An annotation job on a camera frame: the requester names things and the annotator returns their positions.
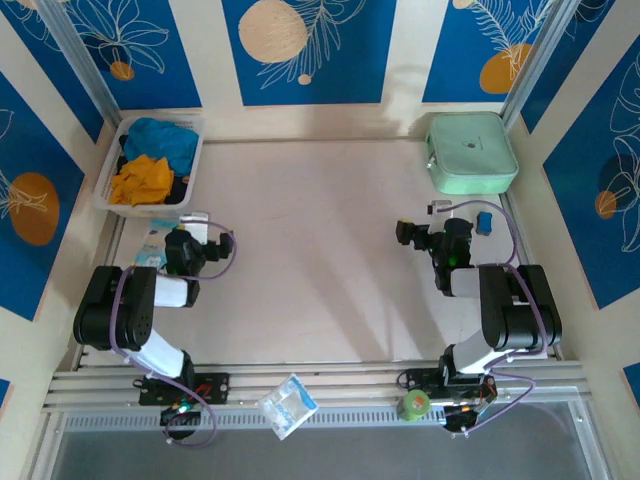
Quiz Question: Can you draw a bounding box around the grey slotted cable duct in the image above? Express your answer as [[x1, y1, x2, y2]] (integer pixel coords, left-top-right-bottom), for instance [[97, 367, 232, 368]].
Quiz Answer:
[[59, 405, 581, 434]]

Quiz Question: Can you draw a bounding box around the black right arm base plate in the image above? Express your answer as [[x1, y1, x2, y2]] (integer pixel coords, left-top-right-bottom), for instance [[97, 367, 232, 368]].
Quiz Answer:
[[398, 368, 499, 401]]

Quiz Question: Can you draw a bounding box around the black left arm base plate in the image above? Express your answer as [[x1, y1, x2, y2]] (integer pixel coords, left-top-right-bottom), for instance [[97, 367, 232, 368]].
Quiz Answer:
[[133, 372, 231, 407]]

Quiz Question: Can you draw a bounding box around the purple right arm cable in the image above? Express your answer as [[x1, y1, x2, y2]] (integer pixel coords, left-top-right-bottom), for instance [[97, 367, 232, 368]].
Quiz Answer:
[[447, 199, 549, 436]]

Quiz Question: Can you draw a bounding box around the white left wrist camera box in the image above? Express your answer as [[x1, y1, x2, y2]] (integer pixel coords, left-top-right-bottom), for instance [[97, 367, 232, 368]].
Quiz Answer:
[[178, 211, 210, 245]]

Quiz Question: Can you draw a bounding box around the blue t-shirt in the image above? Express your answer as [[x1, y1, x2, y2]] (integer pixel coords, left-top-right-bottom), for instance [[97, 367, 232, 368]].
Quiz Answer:
[[123, 117, 200, 177]]

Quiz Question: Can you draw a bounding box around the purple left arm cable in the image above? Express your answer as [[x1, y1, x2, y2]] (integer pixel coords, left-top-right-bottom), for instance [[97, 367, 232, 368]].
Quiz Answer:
[[110, 222, 239, 449]]

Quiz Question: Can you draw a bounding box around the dark navy t-shirt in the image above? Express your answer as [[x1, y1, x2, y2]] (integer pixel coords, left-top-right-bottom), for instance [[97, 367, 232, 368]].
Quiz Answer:
[[114, 144, 195, 206]]

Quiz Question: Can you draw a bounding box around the aluminium cross rail frame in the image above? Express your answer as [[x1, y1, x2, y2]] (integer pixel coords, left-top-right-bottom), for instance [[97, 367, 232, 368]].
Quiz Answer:
[[42, 360, 594, 414]]

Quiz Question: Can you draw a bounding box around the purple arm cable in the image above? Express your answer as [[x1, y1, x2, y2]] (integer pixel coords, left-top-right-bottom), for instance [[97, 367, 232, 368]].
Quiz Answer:
[[110, 222, 239, 449], [447, 199, 549, 436]]

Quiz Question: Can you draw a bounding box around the green roll with orange top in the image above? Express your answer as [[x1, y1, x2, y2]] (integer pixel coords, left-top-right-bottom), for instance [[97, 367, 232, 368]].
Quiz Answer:
[[397, 389, 431, 424]]

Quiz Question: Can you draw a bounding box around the clear plastic packet blue print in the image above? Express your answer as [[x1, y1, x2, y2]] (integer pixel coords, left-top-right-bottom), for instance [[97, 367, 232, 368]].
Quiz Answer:
[[255, 373, 320, 441]]

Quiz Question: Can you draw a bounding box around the aluminium side rail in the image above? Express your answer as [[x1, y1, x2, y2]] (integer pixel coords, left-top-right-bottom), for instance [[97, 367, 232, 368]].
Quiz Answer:
[[72, 214, 126, 372], [499, 192, 564, 360]]

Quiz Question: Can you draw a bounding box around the yellow t-shirt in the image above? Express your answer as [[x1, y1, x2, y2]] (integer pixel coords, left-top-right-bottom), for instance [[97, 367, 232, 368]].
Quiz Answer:
[[108, 154, 175, 206]]

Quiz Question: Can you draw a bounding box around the light blue flat packet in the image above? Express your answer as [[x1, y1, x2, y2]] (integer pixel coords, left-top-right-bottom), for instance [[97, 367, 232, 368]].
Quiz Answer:
[[135, 218, 181, 269]]

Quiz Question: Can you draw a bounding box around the aluminium corner post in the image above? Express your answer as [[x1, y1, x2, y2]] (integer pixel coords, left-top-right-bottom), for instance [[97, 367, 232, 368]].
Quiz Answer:
[[502, 0, 584, 126], [37, 0, 121, 114]]

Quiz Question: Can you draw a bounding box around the mint green zipper case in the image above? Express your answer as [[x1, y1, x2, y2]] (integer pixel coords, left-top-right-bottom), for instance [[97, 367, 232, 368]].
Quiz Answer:
[[425, 111, 520, 195]]

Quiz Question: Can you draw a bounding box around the white plastic laundry basket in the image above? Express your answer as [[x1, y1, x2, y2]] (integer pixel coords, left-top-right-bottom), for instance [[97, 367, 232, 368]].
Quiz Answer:
[[93, 116, 207, 220]]

